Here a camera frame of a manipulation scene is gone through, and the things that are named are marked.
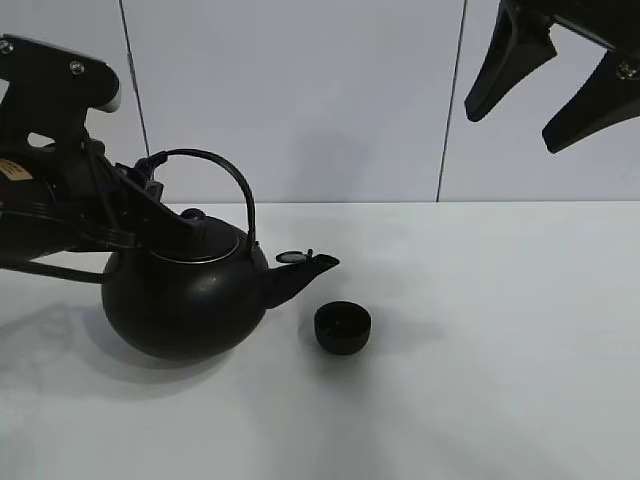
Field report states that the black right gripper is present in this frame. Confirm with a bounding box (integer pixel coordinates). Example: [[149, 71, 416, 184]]
[[464, 1, 639, 154]]

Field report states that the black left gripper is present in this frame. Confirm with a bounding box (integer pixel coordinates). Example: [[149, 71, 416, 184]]
[[94, 150, 196, 250]]

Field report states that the black round teapot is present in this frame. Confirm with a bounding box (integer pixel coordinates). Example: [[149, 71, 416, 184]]
[[101, 148, 340, 362]]

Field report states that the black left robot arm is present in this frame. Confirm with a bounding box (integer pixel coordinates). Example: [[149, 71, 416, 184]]
[[1, 140, 196, 262]]

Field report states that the small black teacup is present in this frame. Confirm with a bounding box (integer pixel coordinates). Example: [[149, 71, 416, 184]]
[[313, 301, 372, 356]]

